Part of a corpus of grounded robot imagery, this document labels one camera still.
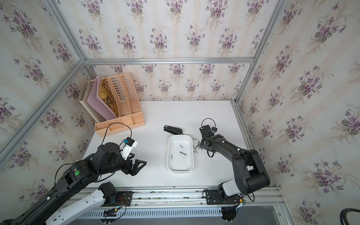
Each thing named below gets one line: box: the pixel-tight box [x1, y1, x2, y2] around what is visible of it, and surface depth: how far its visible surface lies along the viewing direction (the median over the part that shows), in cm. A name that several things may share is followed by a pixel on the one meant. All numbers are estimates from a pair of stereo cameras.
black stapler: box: [163, 125, 184, 135], surface depth 102 cm
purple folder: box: [86, 75, 119, 120], surface depth 89 cm
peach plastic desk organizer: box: [94, 72, 146, 138], surface depth 104 cm
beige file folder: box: [78, 80, 105, 123], surface depth 87 cm
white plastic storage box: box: [167, 134, 195, 173], surface depth 90 cm
